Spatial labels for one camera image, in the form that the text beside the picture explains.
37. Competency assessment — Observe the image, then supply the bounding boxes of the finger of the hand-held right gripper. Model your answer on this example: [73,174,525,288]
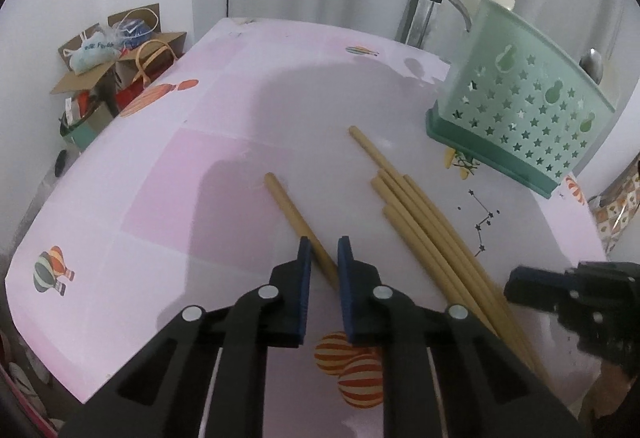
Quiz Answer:
[504,267,576,313]

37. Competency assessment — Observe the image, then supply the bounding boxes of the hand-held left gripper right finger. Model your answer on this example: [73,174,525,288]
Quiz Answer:
[336,235,586,438]

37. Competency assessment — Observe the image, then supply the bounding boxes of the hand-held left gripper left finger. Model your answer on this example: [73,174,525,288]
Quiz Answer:
[60,235,313,438]

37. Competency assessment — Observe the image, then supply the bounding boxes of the wooden chopstick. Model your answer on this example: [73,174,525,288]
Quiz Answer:
[264,173,341,291]

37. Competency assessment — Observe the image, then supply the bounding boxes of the pile of wooden chopsticks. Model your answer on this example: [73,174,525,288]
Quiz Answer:
[348,125,551,384]

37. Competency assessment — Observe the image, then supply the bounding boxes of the green star-cut utensil holder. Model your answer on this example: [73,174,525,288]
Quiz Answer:
[425,0,617,197]

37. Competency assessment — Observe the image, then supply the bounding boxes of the metal spoon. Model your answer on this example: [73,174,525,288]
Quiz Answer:
[579,48,606,86]

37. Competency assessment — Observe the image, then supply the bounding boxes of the pink printed tablecloth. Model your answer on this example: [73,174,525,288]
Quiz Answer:
[5,16,608,438]

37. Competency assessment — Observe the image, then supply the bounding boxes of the brown cardboard box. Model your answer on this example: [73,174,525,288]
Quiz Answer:
[50,4,187,96]

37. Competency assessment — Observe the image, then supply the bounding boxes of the white blue plastic bag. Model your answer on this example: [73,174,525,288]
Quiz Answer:
[70,30,123,72]

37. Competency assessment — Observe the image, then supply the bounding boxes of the red paper bag tan handles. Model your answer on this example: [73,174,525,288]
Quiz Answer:
[115,40,181,119]

